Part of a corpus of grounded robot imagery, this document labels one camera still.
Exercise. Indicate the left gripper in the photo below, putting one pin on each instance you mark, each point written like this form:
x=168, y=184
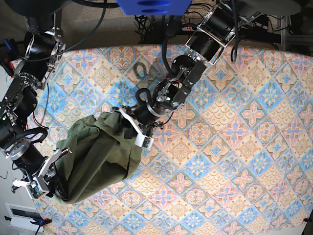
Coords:
x=139, y=119

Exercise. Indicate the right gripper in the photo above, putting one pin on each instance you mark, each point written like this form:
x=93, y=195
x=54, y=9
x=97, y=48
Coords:
x=34, y=166

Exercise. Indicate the green t-shirt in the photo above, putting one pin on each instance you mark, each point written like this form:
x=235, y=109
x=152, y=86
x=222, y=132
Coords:
x=101, y=155

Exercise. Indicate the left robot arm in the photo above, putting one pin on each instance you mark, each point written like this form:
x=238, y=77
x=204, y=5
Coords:
x=219, y=27

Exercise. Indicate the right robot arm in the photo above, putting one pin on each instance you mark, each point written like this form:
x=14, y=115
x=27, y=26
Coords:
x=43, y=46

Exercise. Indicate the lower left table clamp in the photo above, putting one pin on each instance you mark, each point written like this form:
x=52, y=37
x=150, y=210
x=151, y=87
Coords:
x=39, y=221

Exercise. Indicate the table clamp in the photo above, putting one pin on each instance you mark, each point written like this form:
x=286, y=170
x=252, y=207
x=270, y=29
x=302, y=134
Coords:
x=307, y=220
x=39, y=221
x=6, y=62

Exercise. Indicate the white floor outlet box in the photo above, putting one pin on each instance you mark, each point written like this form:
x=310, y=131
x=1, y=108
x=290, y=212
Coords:
x=22, y=211

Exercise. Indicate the patterned tablecloth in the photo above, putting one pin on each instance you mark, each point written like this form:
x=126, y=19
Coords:
x=236, y=159

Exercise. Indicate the white power strip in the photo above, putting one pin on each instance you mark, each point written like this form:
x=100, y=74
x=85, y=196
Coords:
x=188, y=27

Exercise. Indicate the upper left table clamp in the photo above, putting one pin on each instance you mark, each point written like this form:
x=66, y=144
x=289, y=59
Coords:
x=6, y=62

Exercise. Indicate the lower right table clamp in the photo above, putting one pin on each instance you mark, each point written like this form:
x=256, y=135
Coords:
x=307, y=220

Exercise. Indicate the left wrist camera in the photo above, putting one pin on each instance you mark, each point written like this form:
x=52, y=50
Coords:
x=144, y=141

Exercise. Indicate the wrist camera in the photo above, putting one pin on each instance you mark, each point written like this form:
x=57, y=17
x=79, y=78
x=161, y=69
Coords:
x=144, y=141
x=37, y=189

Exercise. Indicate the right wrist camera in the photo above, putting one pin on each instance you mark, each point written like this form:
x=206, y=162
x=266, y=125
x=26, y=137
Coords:
x=37, y=189

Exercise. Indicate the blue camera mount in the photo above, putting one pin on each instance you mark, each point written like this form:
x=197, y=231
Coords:
x=154, y=7

